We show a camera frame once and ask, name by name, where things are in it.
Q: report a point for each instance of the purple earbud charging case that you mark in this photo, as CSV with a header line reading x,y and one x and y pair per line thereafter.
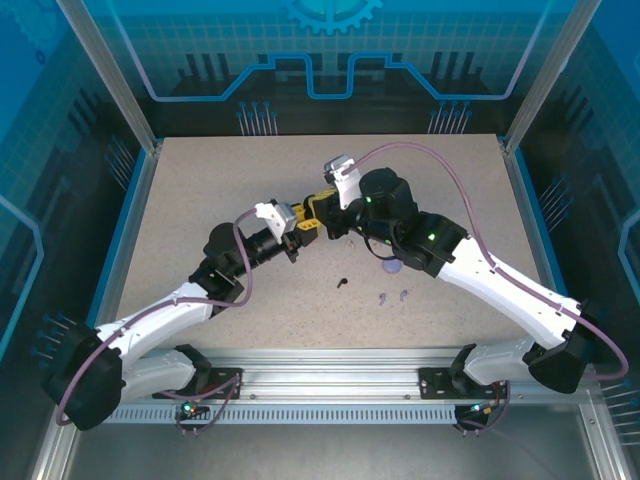
x,y
391,267

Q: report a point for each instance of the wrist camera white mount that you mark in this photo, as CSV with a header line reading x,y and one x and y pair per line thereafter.
x,y
272,217
345,185

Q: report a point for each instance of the purple earbud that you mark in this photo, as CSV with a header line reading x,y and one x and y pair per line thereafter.
x,y
382,298
404,295

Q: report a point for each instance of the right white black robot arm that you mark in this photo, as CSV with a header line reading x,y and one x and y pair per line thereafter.
x,y
500,285

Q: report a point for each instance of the small lit circuit board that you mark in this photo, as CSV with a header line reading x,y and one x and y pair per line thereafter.
x,y
482,410
190,409

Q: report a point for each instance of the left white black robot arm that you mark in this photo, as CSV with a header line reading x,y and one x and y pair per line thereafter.
x,y
150,315

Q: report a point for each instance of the black earbud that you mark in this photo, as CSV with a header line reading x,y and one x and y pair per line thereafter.
x,y
342,282

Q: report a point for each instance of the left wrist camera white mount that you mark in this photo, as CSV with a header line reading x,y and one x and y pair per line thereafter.
x,y
272,217

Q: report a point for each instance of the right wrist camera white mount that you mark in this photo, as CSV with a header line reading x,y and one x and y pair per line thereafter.
x,y
345,185

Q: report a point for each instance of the aluminium frame post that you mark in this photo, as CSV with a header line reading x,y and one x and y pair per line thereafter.
x,y
546,80
115,80

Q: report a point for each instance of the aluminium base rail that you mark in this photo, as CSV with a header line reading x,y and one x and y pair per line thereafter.
x,y
325,372

